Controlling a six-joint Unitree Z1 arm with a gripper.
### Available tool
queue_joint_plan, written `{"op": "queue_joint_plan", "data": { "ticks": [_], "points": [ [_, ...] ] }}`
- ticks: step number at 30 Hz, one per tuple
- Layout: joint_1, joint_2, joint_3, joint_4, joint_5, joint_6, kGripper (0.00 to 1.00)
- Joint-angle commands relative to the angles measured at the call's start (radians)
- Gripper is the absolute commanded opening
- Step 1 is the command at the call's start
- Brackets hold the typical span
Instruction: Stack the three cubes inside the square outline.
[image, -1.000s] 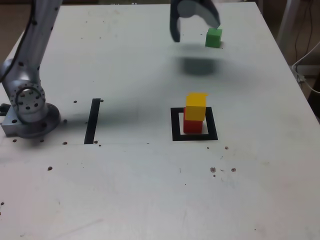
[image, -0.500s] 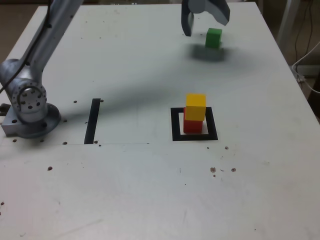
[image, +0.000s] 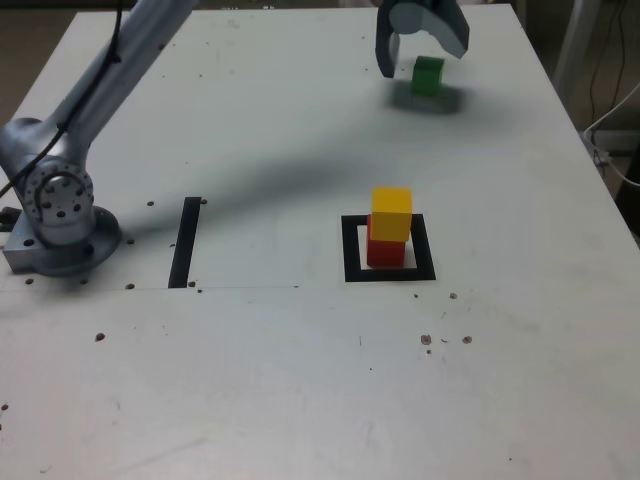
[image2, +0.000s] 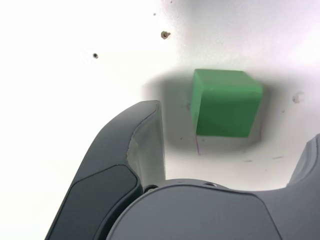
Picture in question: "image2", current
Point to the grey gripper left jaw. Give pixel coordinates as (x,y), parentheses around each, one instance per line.
(100,175)

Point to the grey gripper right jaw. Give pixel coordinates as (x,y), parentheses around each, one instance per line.
(200,215)

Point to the green cube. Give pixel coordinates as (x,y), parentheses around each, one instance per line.
(225,107)

